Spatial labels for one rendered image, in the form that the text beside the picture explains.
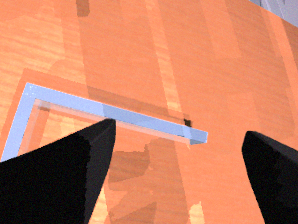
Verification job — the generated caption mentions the clear glass corner walls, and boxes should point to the clear glass corner walls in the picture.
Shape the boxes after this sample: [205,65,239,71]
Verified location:
[17,99,201,156]

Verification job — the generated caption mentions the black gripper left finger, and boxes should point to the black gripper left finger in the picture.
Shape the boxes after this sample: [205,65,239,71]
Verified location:
[0,119,117,224]

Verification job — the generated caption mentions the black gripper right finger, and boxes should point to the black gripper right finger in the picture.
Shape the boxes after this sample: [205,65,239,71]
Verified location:
[241,131,298,224]

